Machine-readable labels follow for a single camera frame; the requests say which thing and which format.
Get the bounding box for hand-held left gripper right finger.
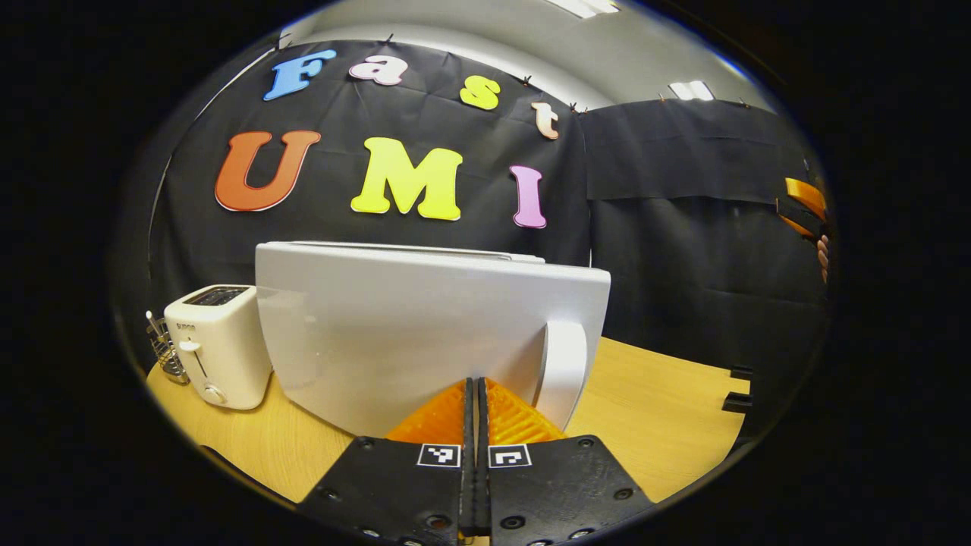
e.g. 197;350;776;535
476;377;655;546

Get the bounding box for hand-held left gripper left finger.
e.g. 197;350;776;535
297;377;475;546

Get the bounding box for white microwave oven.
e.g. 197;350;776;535
255;241;612;439

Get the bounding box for cream white toaster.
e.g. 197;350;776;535
164;284;272;411

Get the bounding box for large ceiling light panel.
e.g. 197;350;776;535
546;0;620;20

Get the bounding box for wire utensil basket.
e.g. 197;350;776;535
146;310;190;386

